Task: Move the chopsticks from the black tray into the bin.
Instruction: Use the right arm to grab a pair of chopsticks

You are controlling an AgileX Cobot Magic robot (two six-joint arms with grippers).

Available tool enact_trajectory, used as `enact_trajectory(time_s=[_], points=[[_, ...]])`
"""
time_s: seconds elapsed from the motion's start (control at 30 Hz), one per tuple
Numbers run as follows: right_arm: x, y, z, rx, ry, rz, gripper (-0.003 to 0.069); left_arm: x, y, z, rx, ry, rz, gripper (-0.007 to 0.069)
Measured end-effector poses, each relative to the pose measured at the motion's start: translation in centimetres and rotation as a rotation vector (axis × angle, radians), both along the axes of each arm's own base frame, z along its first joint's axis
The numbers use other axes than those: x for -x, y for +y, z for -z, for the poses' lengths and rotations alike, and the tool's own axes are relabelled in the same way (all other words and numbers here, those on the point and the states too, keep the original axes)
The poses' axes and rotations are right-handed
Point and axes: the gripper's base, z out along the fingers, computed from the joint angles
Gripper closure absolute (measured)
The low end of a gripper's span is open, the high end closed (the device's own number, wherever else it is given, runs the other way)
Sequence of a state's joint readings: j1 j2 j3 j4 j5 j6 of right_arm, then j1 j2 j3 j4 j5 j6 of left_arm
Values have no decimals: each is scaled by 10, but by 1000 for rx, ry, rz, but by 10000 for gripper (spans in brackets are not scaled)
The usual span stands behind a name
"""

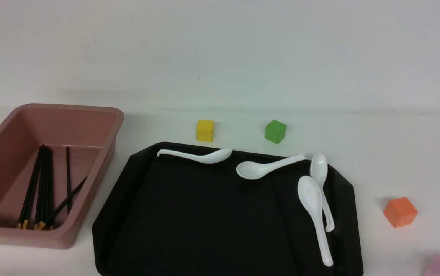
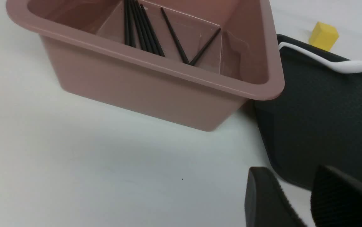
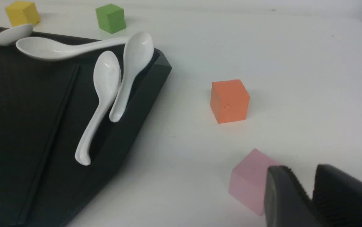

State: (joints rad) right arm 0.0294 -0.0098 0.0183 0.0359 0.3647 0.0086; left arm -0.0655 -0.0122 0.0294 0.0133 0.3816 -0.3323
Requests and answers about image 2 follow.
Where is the black chopstick leaning right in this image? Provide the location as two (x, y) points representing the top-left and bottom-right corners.
(189, 28), (221, 66)

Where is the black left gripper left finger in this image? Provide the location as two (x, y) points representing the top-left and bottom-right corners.
(244, 167), (306, 227)

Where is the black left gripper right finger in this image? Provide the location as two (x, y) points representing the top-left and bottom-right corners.
(311, 166), (362, 227)

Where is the pink plastic bin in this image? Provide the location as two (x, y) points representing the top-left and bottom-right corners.
(6, 0), (284, 131)

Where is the yellow foam block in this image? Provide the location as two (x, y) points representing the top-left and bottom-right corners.
(308, 21), (339, 51)

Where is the white spoon at tray top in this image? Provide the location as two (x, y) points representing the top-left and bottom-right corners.
(279, 42), (362, 74)

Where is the black chopstick leaning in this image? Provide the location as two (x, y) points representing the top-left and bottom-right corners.
(189, 28), (221, 66)
(160, 7), (190, 65)

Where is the clear bin divider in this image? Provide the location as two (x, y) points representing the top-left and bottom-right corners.
(96, 0), (224, 74)

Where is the black chopstick bundle in bin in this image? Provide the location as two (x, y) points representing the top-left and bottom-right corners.
(123, 0), (165, 57)

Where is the black chopstick leaning left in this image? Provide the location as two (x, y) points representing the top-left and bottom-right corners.
(160, 7), (190, 65)

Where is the black serving tray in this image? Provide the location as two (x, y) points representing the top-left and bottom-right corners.
(253, 47), (362, 189)

